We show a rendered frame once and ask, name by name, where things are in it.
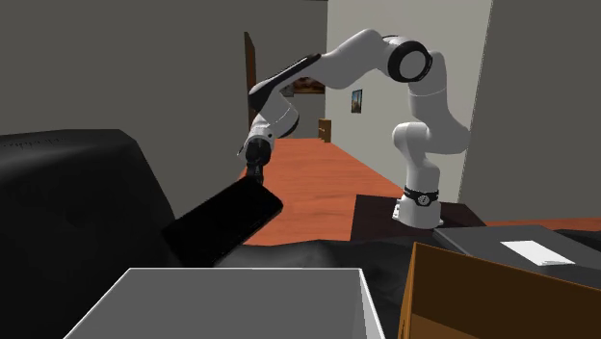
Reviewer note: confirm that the black sofa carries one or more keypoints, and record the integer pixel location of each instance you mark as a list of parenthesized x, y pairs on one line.
[(70, 202)]

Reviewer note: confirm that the brown cardboard box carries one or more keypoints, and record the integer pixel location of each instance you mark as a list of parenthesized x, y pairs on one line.
[(493, 300)]

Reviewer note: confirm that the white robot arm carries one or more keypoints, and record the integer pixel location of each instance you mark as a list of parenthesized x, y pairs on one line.
[(425, 112)]

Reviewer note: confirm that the grey box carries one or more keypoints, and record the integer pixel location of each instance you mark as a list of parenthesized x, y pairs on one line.
[(225, 305)]

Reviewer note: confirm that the brown door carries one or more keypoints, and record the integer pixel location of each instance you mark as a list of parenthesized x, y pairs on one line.
[(250, 80)]

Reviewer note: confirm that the small brown cabinet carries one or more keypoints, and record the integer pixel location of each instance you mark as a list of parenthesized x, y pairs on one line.
[(325, 130)]

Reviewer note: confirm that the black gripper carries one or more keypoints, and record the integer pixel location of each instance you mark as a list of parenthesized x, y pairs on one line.
[(257, 152)]

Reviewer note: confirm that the wide landscape wall picture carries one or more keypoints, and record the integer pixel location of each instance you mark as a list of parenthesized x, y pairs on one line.
[(310, 86)]

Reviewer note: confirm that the dark robot stand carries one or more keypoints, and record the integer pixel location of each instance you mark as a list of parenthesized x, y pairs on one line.
[(375, 220)]

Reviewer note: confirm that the small framed wall picture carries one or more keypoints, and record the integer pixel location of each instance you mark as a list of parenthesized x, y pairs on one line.
[(357, 101)]

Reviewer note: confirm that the black tablet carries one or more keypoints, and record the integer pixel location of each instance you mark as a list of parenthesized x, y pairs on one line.
[(225, 220)]

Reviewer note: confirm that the dark grey book white label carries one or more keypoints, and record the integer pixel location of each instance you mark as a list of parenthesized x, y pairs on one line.
[(479, 242)]

